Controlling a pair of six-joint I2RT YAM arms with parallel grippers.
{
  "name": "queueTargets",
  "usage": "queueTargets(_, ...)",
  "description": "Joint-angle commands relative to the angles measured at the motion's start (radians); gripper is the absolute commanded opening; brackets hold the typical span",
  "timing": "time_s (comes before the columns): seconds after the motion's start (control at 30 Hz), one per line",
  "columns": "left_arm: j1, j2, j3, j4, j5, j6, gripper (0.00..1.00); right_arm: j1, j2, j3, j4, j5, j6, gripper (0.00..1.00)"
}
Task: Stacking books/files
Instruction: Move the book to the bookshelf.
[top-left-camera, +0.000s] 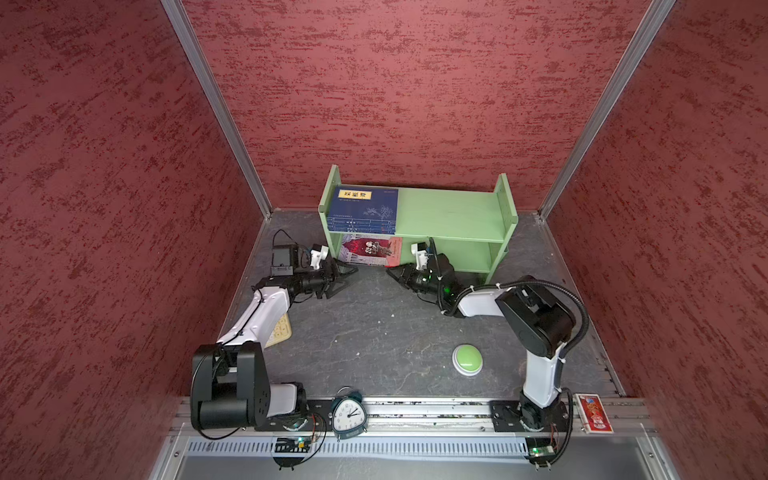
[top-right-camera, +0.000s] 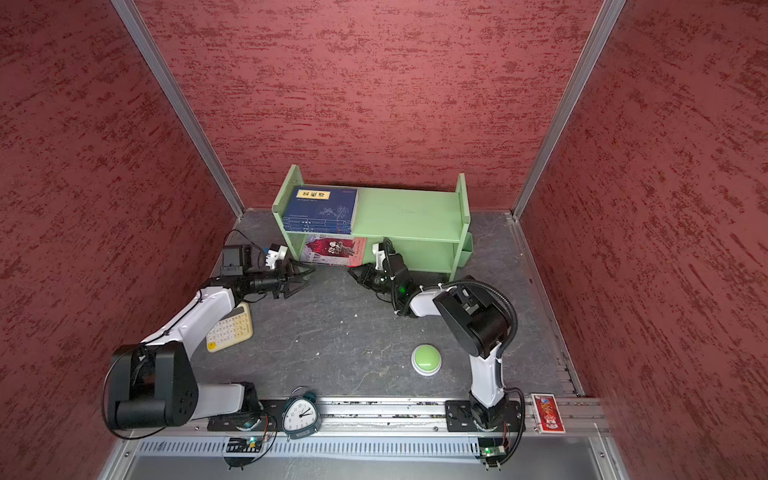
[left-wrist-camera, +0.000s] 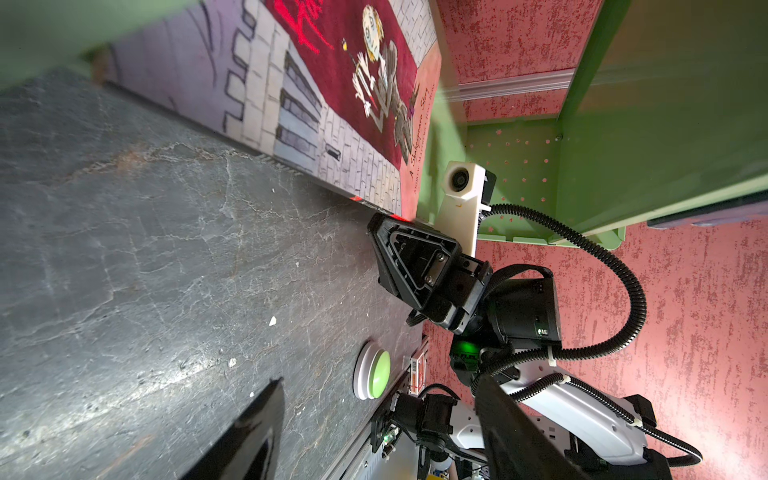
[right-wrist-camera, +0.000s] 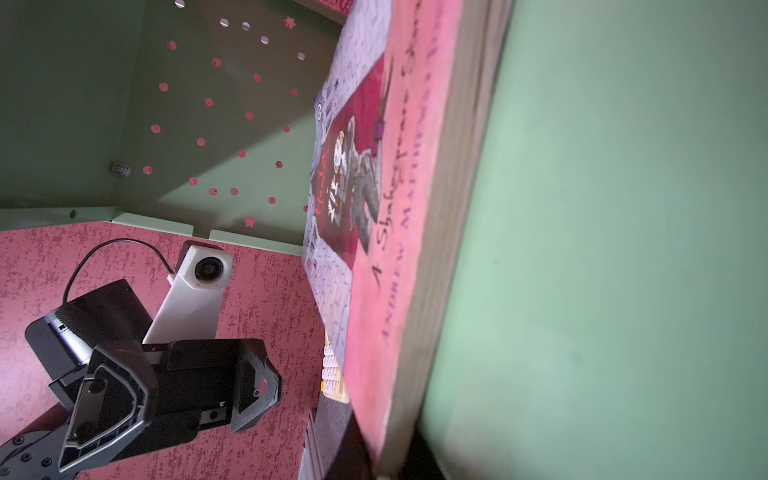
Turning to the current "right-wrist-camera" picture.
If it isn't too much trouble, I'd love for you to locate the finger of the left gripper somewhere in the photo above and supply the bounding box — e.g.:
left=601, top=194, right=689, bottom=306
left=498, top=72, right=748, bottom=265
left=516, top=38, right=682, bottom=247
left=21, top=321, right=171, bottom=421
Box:
left=58, top=340, right=159, bottom=474
left=230, top=339, right=282, bottom=433

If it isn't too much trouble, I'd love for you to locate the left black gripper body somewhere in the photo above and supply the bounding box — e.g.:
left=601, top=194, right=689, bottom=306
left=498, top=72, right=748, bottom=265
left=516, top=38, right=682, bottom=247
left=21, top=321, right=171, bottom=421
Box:
left=111, top=340, right=239, bottom=462

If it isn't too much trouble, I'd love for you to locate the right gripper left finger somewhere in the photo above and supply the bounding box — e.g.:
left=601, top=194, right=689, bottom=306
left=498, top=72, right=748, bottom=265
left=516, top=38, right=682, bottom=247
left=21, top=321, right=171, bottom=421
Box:
left=314, top=395, right=372, bottom=480

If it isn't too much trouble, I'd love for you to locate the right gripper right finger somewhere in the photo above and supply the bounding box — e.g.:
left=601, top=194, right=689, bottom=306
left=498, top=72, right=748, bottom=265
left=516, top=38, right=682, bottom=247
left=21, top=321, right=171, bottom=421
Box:
left=398, top=430, right=448, bottom=480

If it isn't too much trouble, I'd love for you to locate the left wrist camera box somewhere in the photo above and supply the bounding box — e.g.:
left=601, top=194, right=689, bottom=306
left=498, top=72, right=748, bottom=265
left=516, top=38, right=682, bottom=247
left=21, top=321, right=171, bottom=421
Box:
left=23, top=239, right=235, bottom=380

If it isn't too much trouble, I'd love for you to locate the pink illustrated book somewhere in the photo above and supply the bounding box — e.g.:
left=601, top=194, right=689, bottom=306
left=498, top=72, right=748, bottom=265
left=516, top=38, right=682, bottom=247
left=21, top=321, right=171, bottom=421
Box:
left=303, top=1, right=513, bottom=478

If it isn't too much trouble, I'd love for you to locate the cream calculator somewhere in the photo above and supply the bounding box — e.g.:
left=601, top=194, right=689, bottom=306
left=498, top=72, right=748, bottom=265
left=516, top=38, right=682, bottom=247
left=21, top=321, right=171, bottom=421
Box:
left=321, top=335, right=350, bottom=404

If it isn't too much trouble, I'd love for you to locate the green wooden shelf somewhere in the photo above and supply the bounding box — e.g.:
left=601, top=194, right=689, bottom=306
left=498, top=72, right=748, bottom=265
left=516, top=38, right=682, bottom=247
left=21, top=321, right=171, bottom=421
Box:
left=1, top=1, right=767, bottom=479

